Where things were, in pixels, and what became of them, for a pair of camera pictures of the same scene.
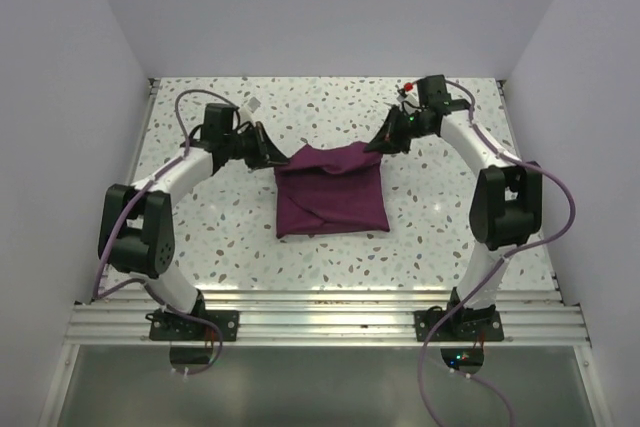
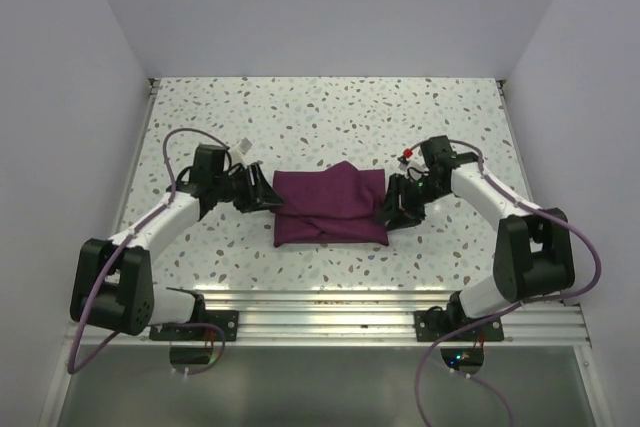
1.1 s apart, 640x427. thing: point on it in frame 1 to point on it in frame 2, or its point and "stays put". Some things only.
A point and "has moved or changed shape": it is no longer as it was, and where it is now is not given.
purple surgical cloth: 330,189 has moved or changed shape
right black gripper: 389,140 to 398,184
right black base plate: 457,328 stays put
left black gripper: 266,153 to 260,193
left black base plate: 166,326 stays put
